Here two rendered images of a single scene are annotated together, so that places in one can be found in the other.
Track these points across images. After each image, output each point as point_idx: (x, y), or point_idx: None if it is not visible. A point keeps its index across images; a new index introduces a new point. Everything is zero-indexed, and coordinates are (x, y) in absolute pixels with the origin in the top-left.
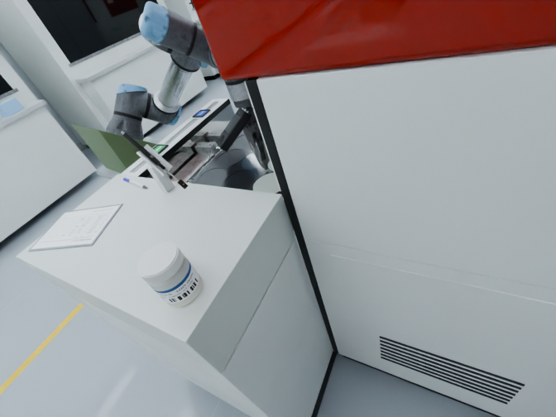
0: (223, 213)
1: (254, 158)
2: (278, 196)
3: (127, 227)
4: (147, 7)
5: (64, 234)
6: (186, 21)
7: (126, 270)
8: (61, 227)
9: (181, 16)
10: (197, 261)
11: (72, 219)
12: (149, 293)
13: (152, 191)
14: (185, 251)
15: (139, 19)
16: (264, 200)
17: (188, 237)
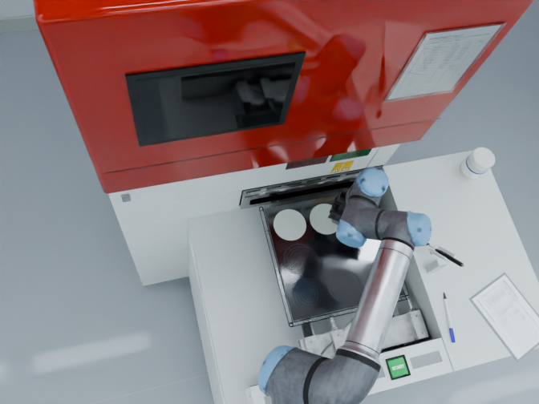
0: (419, 194)
1: (333, 255)
2: (386, 167)
3: (476, 260)
4: (425, 216)
5: (521, 316)
6: (391, 211)
7: (490, 220)
8: (523, 333)
9: (391, 216)
10: (454, 179)
11: (512, 333)
12: (485, 188)
13: (441, 284)
14: (455, 191)
15: (378, 362)
16: (394, 174)
17: (447, 201)
